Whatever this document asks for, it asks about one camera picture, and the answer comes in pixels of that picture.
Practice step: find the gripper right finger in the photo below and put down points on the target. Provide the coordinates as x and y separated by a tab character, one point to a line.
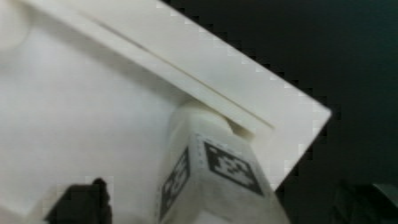
364	204

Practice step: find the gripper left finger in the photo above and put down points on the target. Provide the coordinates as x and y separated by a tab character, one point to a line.
82	207

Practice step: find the white table leg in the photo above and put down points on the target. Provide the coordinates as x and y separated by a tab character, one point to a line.
213	190

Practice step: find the white square tabletop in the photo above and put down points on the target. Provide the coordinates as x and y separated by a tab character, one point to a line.
106	62

